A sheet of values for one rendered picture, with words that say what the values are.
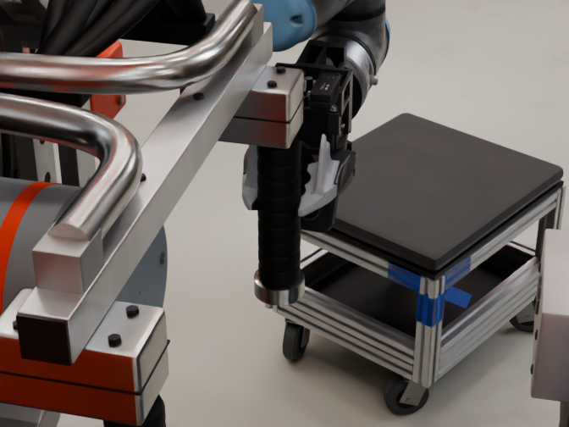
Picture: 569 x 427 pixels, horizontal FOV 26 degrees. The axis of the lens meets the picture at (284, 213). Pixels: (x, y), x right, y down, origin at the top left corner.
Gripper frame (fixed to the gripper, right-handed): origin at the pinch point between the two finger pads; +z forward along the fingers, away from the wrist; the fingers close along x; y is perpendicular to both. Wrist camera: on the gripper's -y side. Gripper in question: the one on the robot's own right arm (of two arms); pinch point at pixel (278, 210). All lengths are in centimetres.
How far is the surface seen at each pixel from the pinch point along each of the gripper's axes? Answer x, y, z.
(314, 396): -13, -83, -77
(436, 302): 7, -57, -72
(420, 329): 5, -63, -73
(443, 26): -13, -83, -249
